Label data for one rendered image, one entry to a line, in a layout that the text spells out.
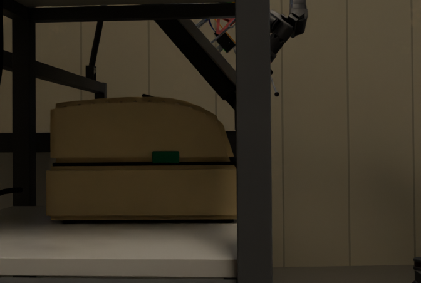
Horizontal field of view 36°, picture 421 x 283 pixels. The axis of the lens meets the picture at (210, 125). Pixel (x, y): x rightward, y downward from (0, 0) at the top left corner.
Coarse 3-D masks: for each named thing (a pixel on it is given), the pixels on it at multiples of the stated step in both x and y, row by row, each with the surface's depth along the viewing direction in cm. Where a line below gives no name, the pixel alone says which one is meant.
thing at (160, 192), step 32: (64, 128) 95; (96, 128) 95; (128, 128) 95; (160, 128) 95; (192, 128) 95; (224, 128) 96; (64, 160) 96; (96, 160) 96; (128, 160) 96; (160, 160) 95; (192, 160) 96; (224, 160) 96; (64, 192) 95; (96, 192) 95; (128, 192) 95; (160, 192) 95; (192, 192) 95; (224, 192) 95
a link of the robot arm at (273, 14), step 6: (270, 12) 222; (276, 12) 222; (294, 12) 218; (300, 12) 218; (270, 18) 218; (276, 18) 218; (282, 18) 221; (288, 18) 218; (294, 18) 217; (300, 18) 217; (270, 24) 218; (294, 24) 218; (270, 30) 220; (294, 30) 220; (294, 36) 222
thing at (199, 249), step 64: (64, 0) 117; (128, 0) 117; (192, 0) 118; (256, 0) 64; (256, 64) 64; (256, 128) 64; (256, 192) 64; (0, 256) 70; (64, 256) 70; (128, 256) 70; (192, 256) 69; (256, 256) 64
